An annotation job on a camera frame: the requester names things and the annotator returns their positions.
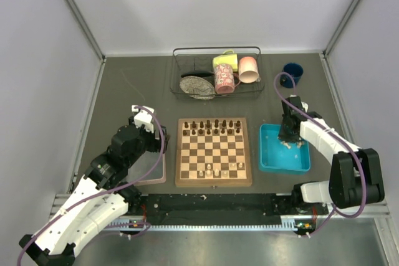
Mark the metal tray pink rim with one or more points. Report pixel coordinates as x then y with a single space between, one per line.
143 165

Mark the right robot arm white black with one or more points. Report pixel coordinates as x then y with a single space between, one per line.
355 174

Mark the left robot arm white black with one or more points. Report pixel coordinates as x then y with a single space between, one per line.
101 196

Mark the dark blue mug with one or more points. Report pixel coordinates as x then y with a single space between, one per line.
295 71

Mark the pink white mug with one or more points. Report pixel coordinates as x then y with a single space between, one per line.
248 70

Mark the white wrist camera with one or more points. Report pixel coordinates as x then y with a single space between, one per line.
305 106
142 117

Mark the speckled ceramic plate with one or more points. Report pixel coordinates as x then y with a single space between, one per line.
197 88

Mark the black wire dish rack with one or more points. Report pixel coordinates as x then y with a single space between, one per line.
204 73

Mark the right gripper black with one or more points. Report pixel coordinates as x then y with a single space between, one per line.
282 135

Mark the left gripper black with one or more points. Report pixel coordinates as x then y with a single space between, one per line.
156 144

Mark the blue plastic tray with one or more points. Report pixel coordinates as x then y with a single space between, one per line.
277 156

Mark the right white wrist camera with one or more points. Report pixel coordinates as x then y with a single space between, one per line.
305 106

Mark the wooden chess board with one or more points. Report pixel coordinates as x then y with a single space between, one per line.
197 147

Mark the yellow mug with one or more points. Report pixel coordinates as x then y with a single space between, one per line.
227 57

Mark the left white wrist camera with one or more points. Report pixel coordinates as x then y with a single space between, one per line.
142 117

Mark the aluminium front rail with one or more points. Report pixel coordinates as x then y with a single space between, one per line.
307 217

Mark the pink patterned mug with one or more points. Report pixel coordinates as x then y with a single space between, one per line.
225 80

